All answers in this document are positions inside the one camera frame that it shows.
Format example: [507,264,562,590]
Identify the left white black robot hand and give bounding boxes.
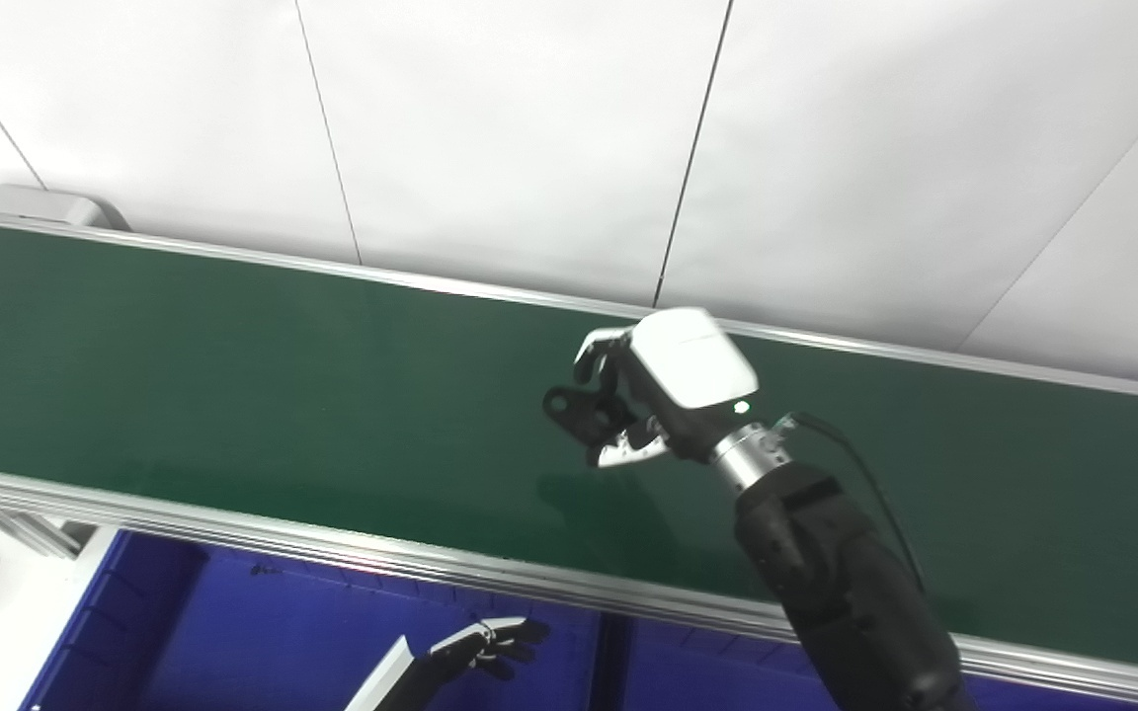
[346,616,551,711]

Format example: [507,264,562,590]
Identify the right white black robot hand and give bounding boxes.
[573,307,763,470]

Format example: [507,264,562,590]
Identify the black flanged bearing part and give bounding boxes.
[542,384,631,467]

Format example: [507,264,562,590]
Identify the blue plastic bin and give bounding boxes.
[20,528,611,711]
[607,614,1138,711]

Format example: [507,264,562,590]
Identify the green conveyor belt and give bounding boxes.
[0,222,1138,678]
[0,210,1138,711]

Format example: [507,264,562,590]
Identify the aluminium conveyor support leg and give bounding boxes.
[0,497,98,561]

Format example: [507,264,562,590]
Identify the grey conveyor end cap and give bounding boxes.
[0,184,131,234]

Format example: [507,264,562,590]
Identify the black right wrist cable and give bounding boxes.
[774,411,928,595]

